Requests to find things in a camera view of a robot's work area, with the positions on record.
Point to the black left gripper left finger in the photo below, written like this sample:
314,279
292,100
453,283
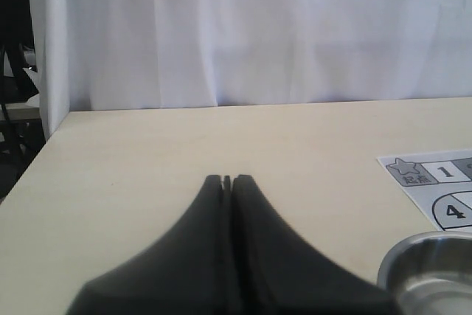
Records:
189,270

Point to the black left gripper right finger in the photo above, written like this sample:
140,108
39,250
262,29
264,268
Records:
281,273

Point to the stainless steel round dish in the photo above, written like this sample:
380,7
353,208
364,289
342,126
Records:
429,273

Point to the paper numbered game board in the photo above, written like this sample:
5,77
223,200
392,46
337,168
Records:
438,183

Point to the dark equipment behind curtain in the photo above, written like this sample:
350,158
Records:
20,140

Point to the white backdrop curtain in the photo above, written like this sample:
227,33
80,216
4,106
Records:
95,55

